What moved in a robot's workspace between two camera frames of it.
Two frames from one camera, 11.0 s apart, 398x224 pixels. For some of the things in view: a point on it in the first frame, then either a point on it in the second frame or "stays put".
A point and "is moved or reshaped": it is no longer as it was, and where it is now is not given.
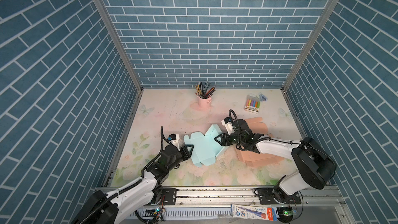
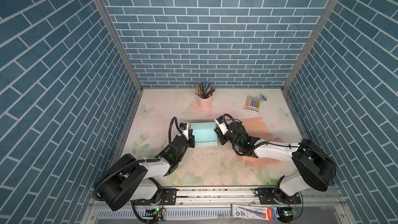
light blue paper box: (206, 148) is moved or reshaped
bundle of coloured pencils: (203, 91) stays put
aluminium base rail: (268, 195) stays put
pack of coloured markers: (252, 104) stays put
